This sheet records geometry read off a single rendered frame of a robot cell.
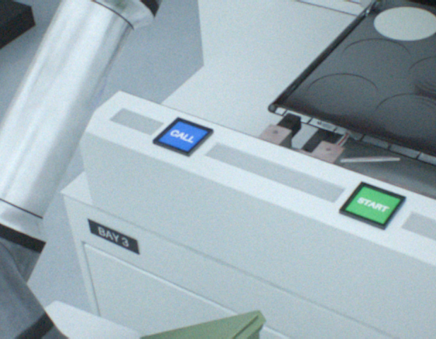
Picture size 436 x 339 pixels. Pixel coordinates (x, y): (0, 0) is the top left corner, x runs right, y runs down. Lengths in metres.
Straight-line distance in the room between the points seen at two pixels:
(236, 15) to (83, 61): 0.83
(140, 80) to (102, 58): 1.98
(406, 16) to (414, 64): 0.14
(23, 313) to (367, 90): 0.66
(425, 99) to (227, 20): 0.62
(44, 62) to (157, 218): 0.30
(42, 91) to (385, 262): 0.41
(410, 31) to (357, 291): 0.52
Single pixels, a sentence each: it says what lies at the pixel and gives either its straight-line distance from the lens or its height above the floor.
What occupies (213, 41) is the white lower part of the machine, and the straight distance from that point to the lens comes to 1.82.
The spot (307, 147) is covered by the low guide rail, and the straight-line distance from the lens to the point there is 1.25.
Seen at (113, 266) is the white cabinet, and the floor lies 0.71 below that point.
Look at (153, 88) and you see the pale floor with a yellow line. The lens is 2.90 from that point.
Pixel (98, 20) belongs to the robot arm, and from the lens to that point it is 0.96.
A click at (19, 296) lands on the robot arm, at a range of 0.82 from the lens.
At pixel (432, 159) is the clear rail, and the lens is 1.16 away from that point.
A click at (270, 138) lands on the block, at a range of 1.17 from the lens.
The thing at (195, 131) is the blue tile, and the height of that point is 0.96.
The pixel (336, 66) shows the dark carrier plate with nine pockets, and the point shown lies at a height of 0.90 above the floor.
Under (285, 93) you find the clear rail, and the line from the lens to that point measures 1.26.
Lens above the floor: 1.63
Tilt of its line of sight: 40 degrees down
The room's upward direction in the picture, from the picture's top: 5 degrees counter-clockwise
